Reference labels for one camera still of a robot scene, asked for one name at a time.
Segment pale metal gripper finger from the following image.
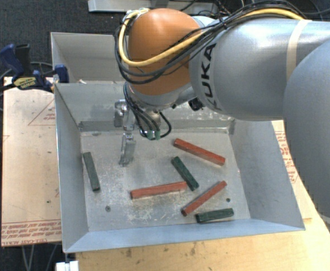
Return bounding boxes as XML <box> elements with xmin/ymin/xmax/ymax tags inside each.
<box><xmin>113</xmin><ymin>99</ymin><xmax>128</xmax><ymax>129</ymax></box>
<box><xmin>118</xmin><ymin>124</ymin><xmax>138</xmax><ymax>167</ymax></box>

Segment dark green flat block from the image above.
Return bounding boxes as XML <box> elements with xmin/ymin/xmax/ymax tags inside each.
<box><xmin>170</xmin><ymin>155</ymin><xmax>200</xmax><ymax>193</ymax></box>
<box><xmin>82</xmin><ymin>151</ymin><xmax>102</xmax><ymax>193</ymax></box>
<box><xmin>195</xmin><ymin>207</ymin><xmax>235</xmax><ymax>224</ymax></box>

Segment red-brown flat block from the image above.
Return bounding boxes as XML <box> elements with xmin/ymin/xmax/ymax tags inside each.
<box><xmin>129</xmin><ymin>181</ymin><xmax>189</xmax><ymax>200</ymax></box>
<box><xmin>173</xmin><ymin>137</ymin><xmax>227</xmax><ymax>167</ymax></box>
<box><xmin>181</xmin><ymin>180</ymin><xmax>228</xmax><ymax>217</ymax></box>

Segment grey metal bin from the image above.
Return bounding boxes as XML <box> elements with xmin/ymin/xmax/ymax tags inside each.
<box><xmin>50</xmin><ymin>32</ymin><xmax>306</xmax><ymax>254</ymax></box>

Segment brown cardboard board red print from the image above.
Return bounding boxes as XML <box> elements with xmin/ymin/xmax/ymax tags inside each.
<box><xmin>1</xmin><ymin>76</ymin><xmax>314</xmax><ymax>248</ymax></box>

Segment black cylinder on white bracket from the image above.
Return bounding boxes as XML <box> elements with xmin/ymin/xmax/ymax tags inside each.
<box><xmin>187</xmin><ymin>95</ymin><xmax>204</xmax><ymax>112</ymax></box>

